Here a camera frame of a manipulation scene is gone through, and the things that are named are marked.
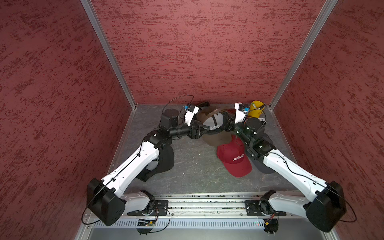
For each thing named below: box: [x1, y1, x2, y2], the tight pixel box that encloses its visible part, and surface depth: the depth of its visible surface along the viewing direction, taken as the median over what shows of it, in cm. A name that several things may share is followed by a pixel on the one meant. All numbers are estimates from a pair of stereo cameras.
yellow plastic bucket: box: [248, 100, 265, 118], surface depth 111 cm
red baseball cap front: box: [216, 135, 253, 178], surface depth 87 cm
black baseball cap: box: [136, 145, 175, 182], surface depth 89 cm
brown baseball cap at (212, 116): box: [197, 104, 233, 147], surface depth 81 cm
